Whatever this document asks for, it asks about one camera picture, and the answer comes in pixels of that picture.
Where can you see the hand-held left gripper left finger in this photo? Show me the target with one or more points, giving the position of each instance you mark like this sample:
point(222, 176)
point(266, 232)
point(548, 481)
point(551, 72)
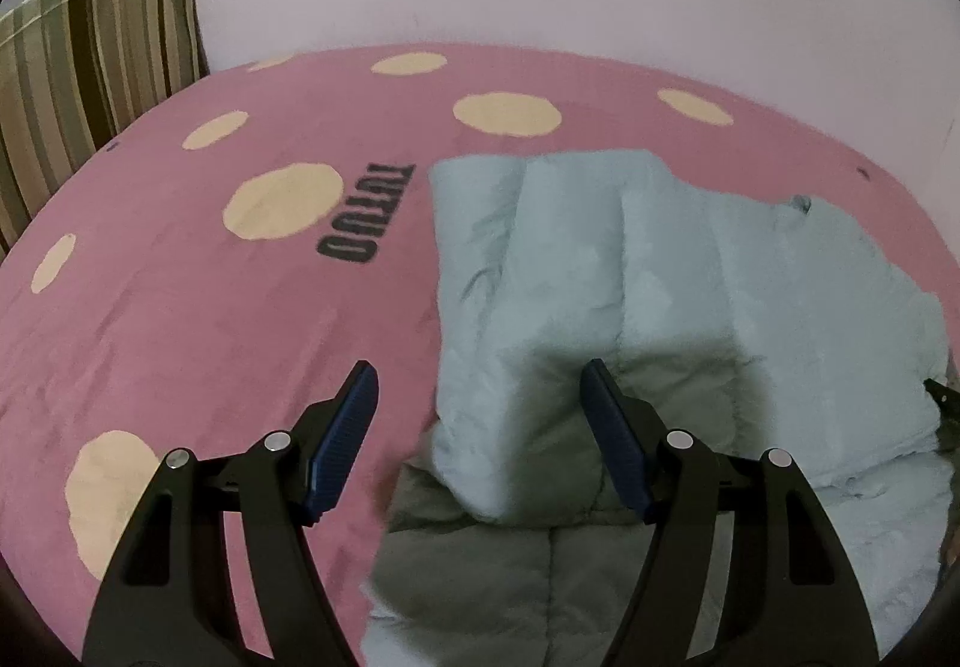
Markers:
point(346, 434)

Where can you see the light blue down jacket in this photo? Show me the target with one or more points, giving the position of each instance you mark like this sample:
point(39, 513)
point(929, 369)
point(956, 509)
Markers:
point(600, 247)

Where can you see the striped pillow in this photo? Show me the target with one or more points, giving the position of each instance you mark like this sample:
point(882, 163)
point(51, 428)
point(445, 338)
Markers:
point(45, 104)
point(154, 21)

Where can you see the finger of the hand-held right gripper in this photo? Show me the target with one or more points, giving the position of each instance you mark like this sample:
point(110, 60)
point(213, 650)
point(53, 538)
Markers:
point(943, 391)

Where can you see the pink dotted bed sheet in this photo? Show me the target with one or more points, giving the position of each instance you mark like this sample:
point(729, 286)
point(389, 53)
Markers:
point(187, 337)

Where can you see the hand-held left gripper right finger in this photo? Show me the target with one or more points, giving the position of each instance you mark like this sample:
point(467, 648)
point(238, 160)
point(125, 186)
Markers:
point(616, 434)

